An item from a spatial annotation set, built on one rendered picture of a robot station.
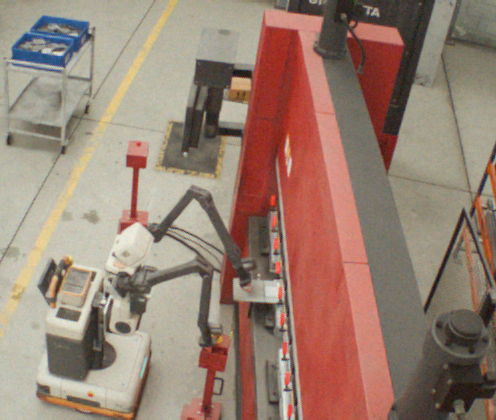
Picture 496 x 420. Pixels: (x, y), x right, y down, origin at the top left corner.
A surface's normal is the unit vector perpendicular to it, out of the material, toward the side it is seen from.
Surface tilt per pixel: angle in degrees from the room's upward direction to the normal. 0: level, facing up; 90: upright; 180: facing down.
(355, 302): 0
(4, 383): 0
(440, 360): 90
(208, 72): 90
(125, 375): 0
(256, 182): 90
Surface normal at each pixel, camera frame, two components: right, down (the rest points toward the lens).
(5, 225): 0.15, -0.77
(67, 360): -0.11, 0.61
